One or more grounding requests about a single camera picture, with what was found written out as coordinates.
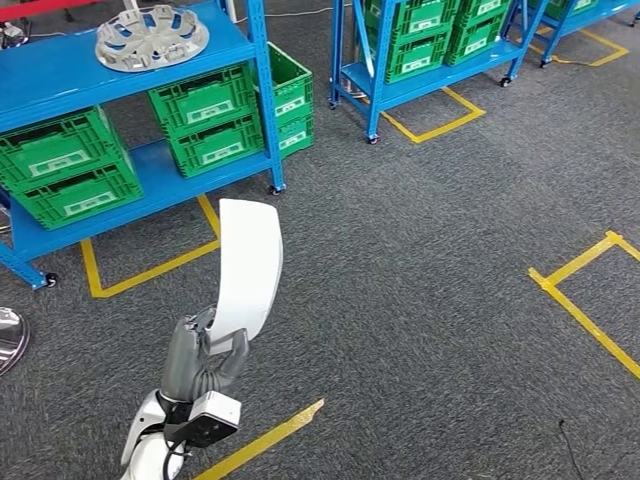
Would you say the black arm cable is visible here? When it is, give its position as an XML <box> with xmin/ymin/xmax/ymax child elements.
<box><xmin>161</xmin><ymin>440</ymin><xmax>193</xmax><ymax>480</ymax></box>

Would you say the chrome belt stanchion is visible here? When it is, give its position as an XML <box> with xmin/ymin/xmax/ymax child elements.
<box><xmin>0</xmin><ymin>305</ymin><xmax>31</xmax><ymax>380</ymax></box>

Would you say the silver wheel hubcap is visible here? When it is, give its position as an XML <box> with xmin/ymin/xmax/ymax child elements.
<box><xmin>94</xmin><ymin>4</ymin><xmax>211</xmax><ymax>74</ymax></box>

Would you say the green plastic crate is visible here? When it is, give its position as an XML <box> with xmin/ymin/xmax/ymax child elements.
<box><xmin>0</xmin><ymin>105</ymin><xmax>134</xmax><ymax>193</ymax></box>
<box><xmin>275</xmin><ymin>113</ymin><xmax>316</xmax><ymax>160</ymax></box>
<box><xmin>383</xmin><ymin>27</ymin><xmax>454</xmax><ymax>85</ymax></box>
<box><xmin>250</xmin><ymin>41</ymin><xmax>315</xmax><ymax>127</ymax></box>
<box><xmin>457</xmin><ymin>0</ymin><xmax>512</xmax><ymax>24</ymax></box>
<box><xmin>10</xmin><ymin>158</ymin><xmax>145</xmax><ymax>232</ymax></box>
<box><xmin>542</xmin><ymin>0</ymin><xmax>598</xmax><ymax>21</ymax></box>
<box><xmin>167</xmin><ymin>112</ymin><xmax>266</xmax><ymax>179</ymax></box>
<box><xmin>147</xmin><ymin>62</ymin><xmax>258</xmax><ymax>139</ymax></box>
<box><xmin>444</xmin><ymin>13</ymin><xmax>507</xmax><ymax>68</ymax></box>
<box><xmin>364</xmin><ymin>0</ymin><xmax>460</xmax><ymax>36</ymax></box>

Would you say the white power strip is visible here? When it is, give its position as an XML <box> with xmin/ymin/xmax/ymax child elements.
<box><xmin>0</xmin><ymin>21</ymin><xmax>29</xmax><ymax>51</ymax></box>

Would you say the black floor cable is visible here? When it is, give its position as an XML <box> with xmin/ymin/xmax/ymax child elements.
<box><xmin>557</xmin><ymin>419</ymin><xmax>586</xmax><ymax>480</ymax></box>

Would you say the white curved car part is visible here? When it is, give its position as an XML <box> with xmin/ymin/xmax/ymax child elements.
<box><xmin>205</xmin><ymin>198</ymin><xmax>285</xmax><ymax>356</ymax></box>

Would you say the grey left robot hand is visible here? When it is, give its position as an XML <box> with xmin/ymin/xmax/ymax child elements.
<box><xmin>159</xmin><ymin>305</ymin><xmax>250</xmax><ymax>405</ymax></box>

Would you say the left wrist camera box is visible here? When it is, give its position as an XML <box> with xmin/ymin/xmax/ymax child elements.
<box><xmin>164</xmin><ymin>390</ymin><xmax>242</xmax><ymax>450</ymax></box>

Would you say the white cable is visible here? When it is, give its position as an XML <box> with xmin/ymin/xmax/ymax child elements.
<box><xmin>235</xmin><ymin>5</ymin><xmax>334</xmax><ymax>24</ymax></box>

